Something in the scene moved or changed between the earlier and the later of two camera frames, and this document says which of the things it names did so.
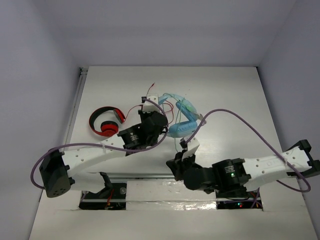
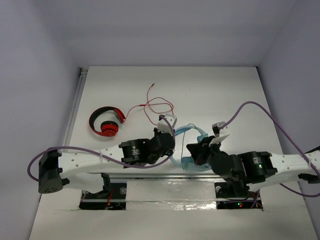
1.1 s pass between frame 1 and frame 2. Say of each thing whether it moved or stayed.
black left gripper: moved
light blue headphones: moved
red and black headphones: stayed
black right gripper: moved
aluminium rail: stayed
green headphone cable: moved
